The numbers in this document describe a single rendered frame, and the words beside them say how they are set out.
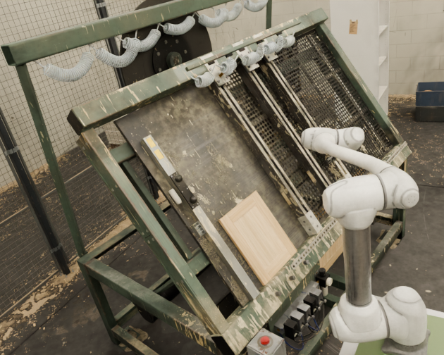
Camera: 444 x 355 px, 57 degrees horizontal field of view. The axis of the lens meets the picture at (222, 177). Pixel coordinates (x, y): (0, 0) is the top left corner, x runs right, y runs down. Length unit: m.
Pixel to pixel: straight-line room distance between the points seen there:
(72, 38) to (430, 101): 4.78
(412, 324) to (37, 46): 2.10
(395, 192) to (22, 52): 1.76
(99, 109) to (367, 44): 4.23
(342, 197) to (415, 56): 5.67
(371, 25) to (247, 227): 3.88
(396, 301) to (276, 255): 0.68
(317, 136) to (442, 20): 5.10
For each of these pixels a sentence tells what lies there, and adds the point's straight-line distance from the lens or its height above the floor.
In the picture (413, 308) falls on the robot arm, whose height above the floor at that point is 1.02.
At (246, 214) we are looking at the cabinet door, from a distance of 2.20.
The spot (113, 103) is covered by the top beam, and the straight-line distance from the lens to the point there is 1.99.
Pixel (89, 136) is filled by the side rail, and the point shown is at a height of 1.79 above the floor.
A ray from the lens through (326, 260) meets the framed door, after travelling 3.13.
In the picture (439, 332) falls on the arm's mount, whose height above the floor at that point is 0.77.
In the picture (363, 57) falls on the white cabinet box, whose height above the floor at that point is 0.99.
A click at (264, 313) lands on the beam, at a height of 0.84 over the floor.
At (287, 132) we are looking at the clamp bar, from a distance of 2.55.
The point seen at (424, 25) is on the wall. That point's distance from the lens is 6.93.
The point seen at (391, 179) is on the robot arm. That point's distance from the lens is 1.54.
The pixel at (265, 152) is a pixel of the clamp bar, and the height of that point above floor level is 1.37.
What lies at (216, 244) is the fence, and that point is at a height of 1.17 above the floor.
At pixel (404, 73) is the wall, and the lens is 7.13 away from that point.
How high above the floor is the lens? 2.37
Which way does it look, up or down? 27 degrees down
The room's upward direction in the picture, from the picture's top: 11 degrees counter-clockwise
